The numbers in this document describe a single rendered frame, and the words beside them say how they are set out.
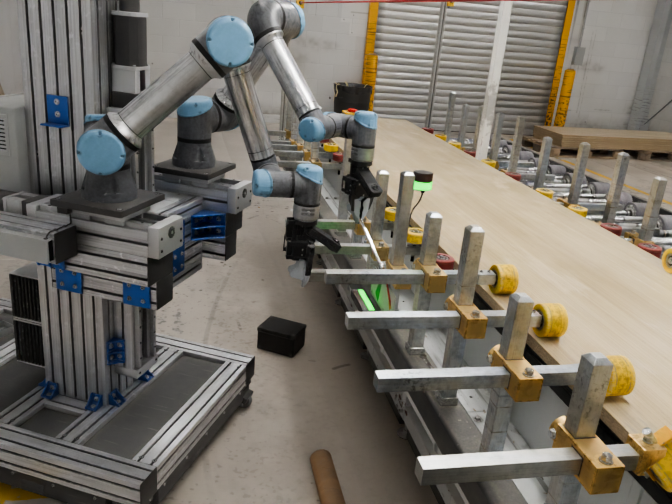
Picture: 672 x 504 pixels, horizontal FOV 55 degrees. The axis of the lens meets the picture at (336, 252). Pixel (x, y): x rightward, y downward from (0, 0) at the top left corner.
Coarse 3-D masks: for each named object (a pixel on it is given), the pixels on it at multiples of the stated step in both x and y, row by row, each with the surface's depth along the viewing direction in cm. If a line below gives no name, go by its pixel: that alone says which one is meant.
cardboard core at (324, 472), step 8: (312, 456) 235; (320, 456) 233; (328, 456) 234; (312, 464) 233; (320, 464) 229; (328, 464) 229; (320, 472) 226; (328, 472) 225; (320, 480) 223; (328, 480) 221; (336, 480) 223; (320, 488) 220; (328, 488) 218; (336, 488) 218; (320, 496) 218; (328, 496) 214; (336, 496) 214
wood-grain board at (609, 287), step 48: (384, 144) 375; (432, 144) 389; (432, 192) 277; (480, 192) 284; (528, 192) 292; (528, 240) 224; (576, 240) 229; (624, 240) 234; (480, 288) 180; (528, 288) 182; (576, 288) 185; (624, 288) 188; (528, 336) 154; (576, 336) 155; (624, 336) 157; (624, 432) 120
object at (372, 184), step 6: (360, 168) 207; (366, 168) 208; (360, 174) 205; (366, 174) 206; (372, 174) 207; (360, 180) 206; (366, 180) 204; (372, 180) 205; (366, 186) 203; (372, 186) 202; (378, 186) 203; (366, 192) 203; (372, 192) 201; (378, 192) 202
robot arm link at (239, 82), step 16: (224, 80) 178; (240, 80) 176; (240, 96) 177; (256, 96) 180; (240, 112) 179; (256, 112) 180; (240, 128) 183; (256, 128) 181; (256, 144) 183; (256, 160) 185; (272, 160) 186
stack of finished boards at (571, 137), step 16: (544, 128) 941; (560, 128) 956; (576, 128) 972; (592, 128) 989; (560, 144) 901; (576, 144) 906; (592, 144) 912; (608, 144) 919; (624, 144) 926; (640, 144) 933; (656, 144) 942
